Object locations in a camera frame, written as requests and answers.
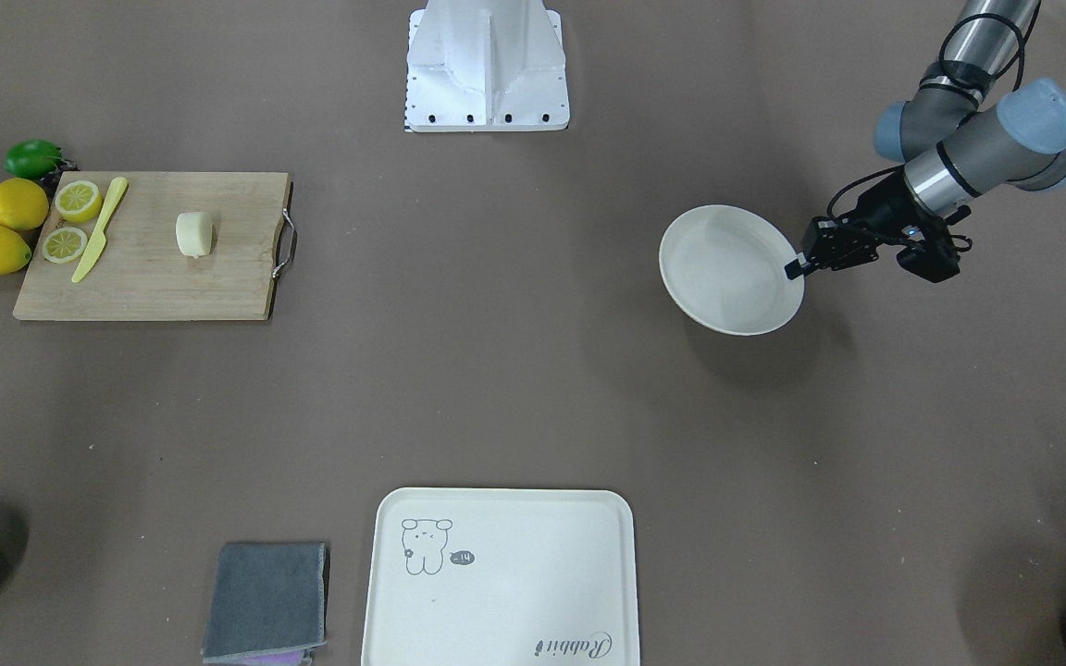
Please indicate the grey folded cloth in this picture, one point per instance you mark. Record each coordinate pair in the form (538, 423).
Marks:
(268, 604)

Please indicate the green lime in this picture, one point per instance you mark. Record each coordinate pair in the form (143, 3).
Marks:
(33, 159)

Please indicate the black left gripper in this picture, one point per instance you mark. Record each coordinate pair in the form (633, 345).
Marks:
(882, 211)

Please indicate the cream rectangular tray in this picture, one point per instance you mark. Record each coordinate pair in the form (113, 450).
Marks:
(502, 576)

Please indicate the lemon half slice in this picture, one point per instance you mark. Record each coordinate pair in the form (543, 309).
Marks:
(79, 202)
(63, 245)

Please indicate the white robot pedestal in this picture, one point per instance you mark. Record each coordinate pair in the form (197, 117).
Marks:
(485, 66)

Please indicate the wooden cutting board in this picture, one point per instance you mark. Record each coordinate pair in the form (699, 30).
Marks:
(143, 276)

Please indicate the cream round plate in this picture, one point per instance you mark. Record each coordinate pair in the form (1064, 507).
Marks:
(725, 268)

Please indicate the yellow plastic knife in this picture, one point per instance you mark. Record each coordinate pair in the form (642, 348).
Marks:
(97, 240)

